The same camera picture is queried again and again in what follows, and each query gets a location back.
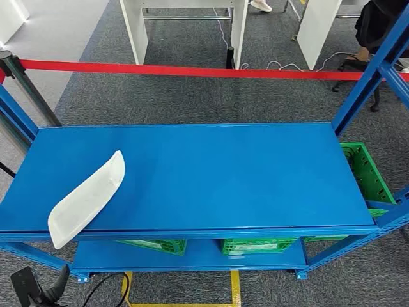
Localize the person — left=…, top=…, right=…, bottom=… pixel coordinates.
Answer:
left=346, top=0, right=409, bottom=65

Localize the white panel desk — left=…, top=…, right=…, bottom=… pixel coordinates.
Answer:
left=120, top=0, right=249, bottom=71
left=283, top=0, right=343, bottom=71

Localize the red barrier belt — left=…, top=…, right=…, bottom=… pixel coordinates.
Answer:
left=0, top=59, right=409, bottom=84

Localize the white lit plinth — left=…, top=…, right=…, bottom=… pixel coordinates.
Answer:
left=0, top=0, right=31, bottom=45

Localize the yellow floor tape frame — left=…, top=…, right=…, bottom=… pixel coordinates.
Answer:
left=121, top=270, right=241, bottom=307

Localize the blue metal shelf rack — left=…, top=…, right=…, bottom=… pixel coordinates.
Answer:
left=0, top=0, right=409, bottom=284

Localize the green plastic crate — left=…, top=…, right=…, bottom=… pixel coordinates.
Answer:
left=303, top=143, right=397, bottom=244
left=221, top=237, right=300, bottom=256
left=116, top=239, right=188, bottom=256

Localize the dark stanchion post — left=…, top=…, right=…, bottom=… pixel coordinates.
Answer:
left=0, top=50, right=62, bottom=128

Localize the white curved plastic part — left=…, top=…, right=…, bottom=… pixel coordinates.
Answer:
left=48, top=150, right=126, bottom=251

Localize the white floor cable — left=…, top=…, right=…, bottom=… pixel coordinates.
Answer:
left=212, top=6, right=229, bottom=49
left=239, top=51, right=356, bottom=72

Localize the person's foot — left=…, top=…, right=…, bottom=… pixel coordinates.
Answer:
left=249, top=0, right=273, bottom=13

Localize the black cable loop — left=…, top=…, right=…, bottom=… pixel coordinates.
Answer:
left=82, top=272, right=131, bottom=307

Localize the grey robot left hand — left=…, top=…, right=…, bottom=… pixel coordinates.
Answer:
left=10, top=264, right=70, bottom=307

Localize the black swivel chair base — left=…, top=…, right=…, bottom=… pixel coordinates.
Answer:
left=331, top=59, right=381, bottom=113

